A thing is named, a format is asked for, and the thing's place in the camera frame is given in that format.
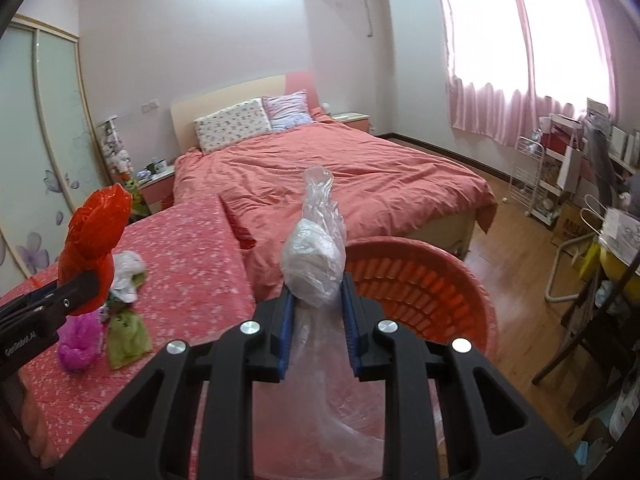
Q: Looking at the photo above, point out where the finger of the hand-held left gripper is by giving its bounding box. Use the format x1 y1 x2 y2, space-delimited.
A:
0 270 107 332

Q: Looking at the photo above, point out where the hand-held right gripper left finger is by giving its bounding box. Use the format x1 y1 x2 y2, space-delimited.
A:
55 287 296 480

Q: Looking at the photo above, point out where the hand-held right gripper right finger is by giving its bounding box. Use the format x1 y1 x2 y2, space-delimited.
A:
341 275 583 480

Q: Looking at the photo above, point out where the red plastic bag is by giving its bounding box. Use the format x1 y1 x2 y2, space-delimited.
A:
57 183 133 317

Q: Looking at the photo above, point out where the clear plastic bag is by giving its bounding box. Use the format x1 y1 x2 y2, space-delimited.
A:
280 166 391 461

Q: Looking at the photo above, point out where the red plastic basket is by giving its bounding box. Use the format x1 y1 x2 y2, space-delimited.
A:
250 236 501 480

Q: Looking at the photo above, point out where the person's left hand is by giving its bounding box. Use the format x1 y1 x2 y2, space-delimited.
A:
0 372 53 473

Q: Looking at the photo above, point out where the magenta plastic bag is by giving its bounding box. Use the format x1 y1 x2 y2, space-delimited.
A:
56 312 104 374

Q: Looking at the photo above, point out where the white crumpled plastic bag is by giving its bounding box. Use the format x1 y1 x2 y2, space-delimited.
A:
111 252 149 304

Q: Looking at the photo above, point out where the green plastic bag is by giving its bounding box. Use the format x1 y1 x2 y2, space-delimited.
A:
104 305 153 370

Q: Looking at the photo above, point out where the red floral tablecloth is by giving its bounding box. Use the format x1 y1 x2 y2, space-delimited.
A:
0 192 261 480

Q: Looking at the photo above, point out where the green plush toy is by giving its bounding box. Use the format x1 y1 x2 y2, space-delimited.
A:
119 177 149 217

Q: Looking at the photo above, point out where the pink nightstand with mugs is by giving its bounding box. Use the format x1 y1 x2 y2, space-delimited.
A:
136 160 177 215

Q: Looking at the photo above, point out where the wardrobe with purple flowers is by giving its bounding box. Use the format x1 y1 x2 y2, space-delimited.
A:
0 15 110 297

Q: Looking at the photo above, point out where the plush toy tower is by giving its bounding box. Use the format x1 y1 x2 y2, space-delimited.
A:
95 117 134 186

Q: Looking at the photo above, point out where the bed with red duvet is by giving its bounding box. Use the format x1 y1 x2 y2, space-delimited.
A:
172 114 499 306

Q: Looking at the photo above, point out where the white floral pillow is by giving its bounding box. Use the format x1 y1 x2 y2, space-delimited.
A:
194 99 274 155

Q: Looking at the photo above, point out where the purple striped pillow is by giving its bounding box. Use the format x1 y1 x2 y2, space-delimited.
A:
261 90 315 133

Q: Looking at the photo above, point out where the cream and pink headboard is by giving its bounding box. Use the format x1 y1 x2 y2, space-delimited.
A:
170 73 321 152

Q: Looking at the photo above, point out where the yellow basin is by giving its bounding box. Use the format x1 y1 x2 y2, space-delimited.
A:
596 240 640 287

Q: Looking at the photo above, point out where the printed paper sheet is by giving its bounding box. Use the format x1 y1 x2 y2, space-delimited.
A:
600 206 640 262

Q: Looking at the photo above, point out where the grey hanging cloth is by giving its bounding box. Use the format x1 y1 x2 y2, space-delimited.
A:
581 119 622 197

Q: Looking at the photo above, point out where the pink curtain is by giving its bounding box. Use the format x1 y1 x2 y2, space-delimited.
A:
430 0 618 134

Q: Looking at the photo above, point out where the cluttered desk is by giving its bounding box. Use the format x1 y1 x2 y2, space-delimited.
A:
537 97 640 201

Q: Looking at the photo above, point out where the white pipe cover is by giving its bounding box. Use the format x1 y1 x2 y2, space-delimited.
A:
362 0 387 39

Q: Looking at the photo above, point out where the white metal chair frame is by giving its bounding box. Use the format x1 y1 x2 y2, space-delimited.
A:
545 194 617 305

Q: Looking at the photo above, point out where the white wire rack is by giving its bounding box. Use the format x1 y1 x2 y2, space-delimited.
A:
507 135 565 227

